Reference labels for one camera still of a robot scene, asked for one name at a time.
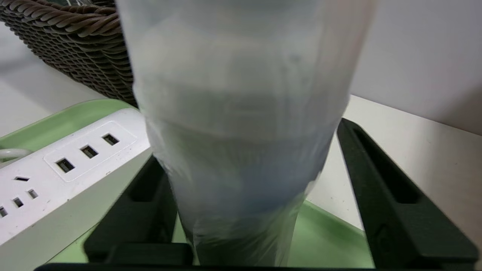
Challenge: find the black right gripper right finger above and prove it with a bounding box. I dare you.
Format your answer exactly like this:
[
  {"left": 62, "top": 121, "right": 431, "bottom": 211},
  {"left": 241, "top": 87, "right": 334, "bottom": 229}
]
[{"left": 336, "top": 118, "right": 479, "bottom": 268}]

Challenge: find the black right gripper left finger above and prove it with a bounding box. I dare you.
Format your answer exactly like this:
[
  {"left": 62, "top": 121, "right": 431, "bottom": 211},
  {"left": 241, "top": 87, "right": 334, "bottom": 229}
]
[{"left": 84, "top": 156, "right": 194, "bottom": 264}]

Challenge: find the clear plastic bottle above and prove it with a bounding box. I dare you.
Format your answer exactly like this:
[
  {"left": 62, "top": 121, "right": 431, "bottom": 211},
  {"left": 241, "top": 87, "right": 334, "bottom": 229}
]
[{"left": 115, "top": 0, "right": 377, "bottom": 268}]

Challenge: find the dark brown wicker basket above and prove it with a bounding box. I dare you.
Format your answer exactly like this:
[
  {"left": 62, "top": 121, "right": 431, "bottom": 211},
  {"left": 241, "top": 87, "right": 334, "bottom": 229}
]
[{"left": 0, "top": 0, "right": 138, "bottom": 108}]

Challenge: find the white power strip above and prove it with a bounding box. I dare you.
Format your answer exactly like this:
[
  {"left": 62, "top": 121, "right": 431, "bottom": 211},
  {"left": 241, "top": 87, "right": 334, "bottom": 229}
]
[{"left": 0, "top": 108, "right": 153, "bottom": 245}]

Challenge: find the light green plastic tray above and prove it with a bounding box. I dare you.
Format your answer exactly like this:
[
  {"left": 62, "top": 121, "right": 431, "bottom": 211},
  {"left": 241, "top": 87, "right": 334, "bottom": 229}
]
[{"left": 0, "top": 99, "right": 375, "bottom": 268}]

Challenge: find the white power strip cable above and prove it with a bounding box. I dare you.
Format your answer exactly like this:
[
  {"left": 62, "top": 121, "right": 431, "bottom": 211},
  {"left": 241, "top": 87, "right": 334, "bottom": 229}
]
[{"left": 0, "top": 149, "right": 32, "bottom": 162}]

